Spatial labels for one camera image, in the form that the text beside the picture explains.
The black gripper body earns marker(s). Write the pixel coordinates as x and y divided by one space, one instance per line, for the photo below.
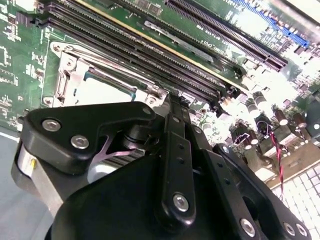
112 200

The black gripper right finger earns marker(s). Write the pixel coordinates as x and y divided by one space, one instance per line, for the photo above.
225 180

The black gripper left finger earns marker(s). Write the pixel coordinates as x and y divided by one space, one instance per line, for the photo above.
178 162

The silver CPU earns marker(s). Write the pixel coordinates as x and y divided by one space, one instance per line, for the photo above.
105 92

